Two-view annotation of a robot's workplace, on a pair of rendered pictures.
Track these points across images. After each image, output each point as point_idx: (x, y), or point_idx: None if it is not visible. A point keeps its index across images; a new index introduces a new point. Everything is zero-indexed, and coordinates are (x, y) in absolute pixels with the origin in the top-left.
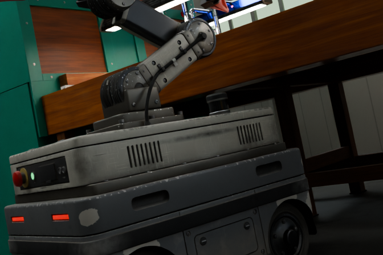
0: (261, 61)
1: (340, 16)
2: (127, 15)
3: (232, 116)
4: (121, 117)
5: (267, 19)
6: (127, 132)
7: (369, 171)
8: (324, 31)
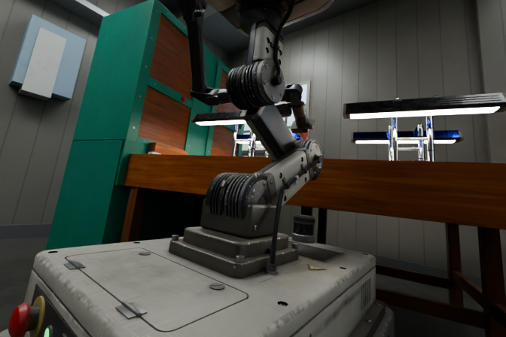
0: (349, 197)
1: (452, 185)
2: (262, 113)
3: (360, 271)
4: (238, 248)
5: (365, 162)
6: (281, 331)
7: None
8: (428, 193)
